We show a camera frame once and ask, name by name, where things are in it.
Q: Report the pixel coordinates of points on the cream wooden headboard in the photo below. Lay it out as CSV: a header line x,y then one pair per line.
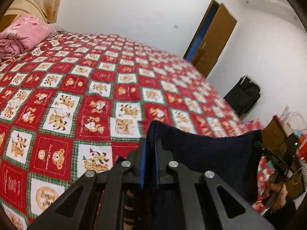
x,y
21,7

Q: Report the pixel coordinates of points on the person's right hand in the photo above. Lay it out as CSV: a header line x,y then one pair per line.
x,y
281,194

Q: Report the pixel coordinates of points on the person's right forearm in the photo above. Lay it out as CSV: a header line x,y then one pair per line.
x,y
285,210

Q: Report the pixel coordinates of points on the navy patterned knit sweater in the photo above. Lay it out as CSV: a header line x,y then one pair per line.
x,y
203,153

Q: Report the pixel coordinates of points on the striped pillow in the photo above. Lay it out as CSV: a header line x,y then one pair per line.
x,y
58,30

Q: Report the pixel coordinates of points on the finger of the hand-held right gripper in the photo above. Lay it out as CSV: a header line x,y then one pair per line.
x,y
258,145

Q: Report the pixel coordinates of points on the brown wooden door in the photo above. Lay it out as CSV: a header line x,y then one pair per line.
x,y
215,40

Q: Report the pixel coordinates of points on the red printed bed blanket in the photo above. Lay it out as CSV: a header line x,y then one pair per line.
x,y
72,88

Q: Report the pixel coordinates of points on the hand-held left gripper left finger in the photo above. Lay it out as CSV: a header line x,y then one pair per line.
x,y
143,163

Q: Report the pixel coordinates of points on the wooden cabinet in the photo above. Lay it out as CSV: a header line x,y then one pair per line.
x,y
273,134

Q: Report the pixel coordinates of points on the folded pink quilt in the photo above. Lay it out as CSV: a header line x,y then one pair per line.
x,y
24,33

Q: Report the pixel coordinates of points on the beige patterned curtain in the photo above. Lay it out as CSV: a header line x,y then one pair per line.
x,y
50,2

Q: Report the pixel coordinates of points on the black bag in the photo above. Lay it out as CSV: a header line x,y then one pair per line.
x,y
242,95

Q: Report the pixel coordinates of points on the white plastic bag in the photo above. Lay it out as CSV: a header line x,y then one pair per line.
x,y
292,119

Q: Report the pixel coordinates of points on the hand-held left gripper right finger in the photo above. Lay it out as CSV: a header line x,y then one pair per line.
x,y
157,165

